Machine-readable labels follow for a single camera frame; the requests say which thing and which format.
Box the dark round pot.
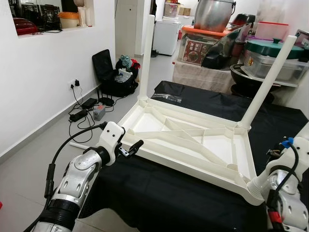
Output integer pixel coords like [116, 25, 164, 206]
[232, 14, 256, 27]

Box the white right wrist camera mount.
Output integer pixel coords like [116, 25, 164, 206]
[289, 137, 309, 167]

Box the brown basin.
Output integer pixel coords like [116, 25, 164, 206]
[193, 0, 237, 33]

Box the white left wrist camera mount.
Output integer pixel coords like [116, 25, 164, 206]
[99, 121, 125, 162]

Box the dark bag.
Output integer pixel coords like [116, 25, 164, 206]
[19, 2, 61, 32]

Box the teal plush toy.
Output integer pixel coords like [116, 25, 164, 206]
[119, 55, 133, 68]

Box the black cloth cover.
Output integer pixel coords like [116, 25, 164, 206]
[77, 80, 309, 232]

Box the white plastic table top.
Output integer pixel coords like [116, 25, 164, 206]
[117, 97, 264, 203]

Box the clear storage box orange lid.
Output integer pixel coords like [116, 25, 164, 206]
[181, 25, 230, 66]

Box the black power strip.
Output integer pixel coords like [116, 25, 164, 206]
[69, 110, 89, 122]

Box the white plastic bag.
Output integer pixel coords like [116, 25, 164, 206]
[115, 68, 132, 83]

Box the white appliance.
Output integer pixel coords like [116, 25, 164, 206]
[154, 19, 182, 56]

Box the beige cloth covered table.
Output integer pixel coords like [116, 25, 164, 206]
[173, 60, 237, 95]

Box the open black suitcase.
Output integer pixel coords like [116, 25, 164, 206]
[92, 49, 140, 97]

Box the green pot lid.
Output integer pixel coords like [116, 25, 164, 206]
[245, 39, 305, 59]

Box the flat clear plastic strip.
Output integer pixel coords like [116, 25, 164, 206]
[154, 93, 182, 103]

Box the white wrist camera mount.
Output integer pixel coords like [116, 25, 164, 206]
[99, 121, 125, 162]
[289, 137, 309, 167]

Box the dark red round object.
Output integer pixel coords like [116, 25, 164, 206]
[12, 18, 39, 35]

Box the black power adapter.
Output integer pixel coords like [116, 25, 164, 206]
[81, 98, 98, 109]

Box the grey charger with red label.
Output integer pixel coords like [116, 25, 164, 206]
[93, 104, 107, 120]

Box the black wok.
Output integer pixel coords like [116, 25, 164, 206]
[229, 63, 290, 97]

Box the flat black router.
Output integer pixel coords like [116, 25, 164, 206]
[99, 97, 115, 106]

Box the beige container orange lid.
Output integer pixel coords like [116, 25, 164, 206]
[58, 11, 80, 29]

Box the red cable tag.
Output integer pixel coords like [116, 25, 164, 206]
[269, 211, 283, 224]

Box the grey floor cable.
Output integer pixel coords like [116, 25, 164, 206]
[68, 87, 114, 143]

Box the clear container red lid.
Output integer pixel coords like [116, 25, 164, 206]
[253, 21, 290, 40]

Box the clear plastic storage box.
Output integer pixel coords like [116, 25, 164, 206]
[241, 51, 309, 82]

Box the dark printed packet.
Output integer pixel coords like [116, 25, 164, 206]
[294, 29, 309, 49]

